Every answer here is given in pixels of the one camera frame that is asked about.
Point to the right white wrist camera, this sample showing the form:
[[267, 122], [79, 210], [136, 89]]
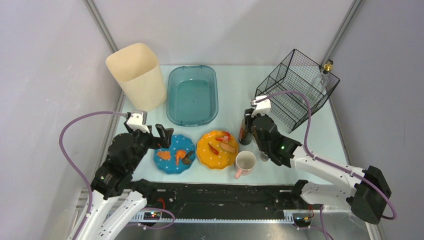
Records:
[[261, 106]]

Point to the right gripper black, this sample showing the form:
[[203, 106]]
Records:
[[251, 118]]

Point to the clear glass bottle gold stopper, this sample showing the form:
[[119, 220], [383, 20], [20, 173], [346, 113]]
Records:
[[321, 80]]

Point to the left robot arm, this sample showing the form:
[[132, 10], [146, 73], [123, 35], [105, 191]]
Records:
[[112, 199]]

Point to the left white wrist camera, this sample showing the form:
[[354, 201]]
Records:
[[137, 121]]

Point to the orange polka dot plate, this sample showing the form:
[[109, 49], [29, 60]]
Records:
[[210, 160]]

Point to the orange shredded food piece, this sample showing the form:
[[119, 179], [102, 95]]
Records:
[[164, 155]]

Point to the blue polka dot plate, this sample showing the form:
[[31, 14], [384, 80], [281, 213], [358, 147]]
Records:
[[179, 142]]

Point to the pink salmon slice toy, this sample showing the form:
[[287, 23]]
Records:
[[227, 148]]

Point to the teal transparent plastic tub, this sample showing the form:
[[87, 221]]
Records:
[[192, 96]]

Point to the black wire rack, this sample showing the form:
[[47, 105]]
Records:
[[295, 73]]

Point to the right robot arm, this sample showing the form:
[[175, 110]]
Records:
[[365, 192]]

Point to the orange chicken drumstick toy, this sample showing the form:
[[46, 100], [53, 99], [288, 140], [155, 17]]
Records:
[[180, 157]]

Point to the red shrimp toy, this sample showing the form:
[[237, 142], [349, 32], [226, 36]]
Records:
[[225, 138]]

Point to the pink ceramic mug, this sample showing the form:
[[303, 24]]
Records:
[[244, 164]]

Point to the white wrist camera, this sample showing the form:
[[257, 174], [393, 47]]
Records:
[[137, 121], [261, 106]]

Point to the dark sauce bottle red label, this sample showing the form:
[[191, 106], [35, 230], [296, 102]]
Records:
[[245, 133]]

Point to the red chili pepper toy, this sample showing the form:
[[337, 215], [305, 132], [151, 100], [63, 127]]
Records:
[[213, 149]]

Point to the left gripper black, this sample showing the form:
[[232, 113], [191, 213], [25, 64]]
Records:
[[154, 138]]

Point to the small pepper shaker black lid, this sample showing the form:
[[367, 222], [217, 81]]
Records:
[[264, 157]]

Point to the cream plastic waste bin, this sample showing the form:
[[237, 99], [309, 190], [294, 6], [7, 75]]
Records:
[[137, 70]]

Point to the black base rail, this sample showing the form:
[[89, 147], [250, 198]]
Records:
[[228, 202]]

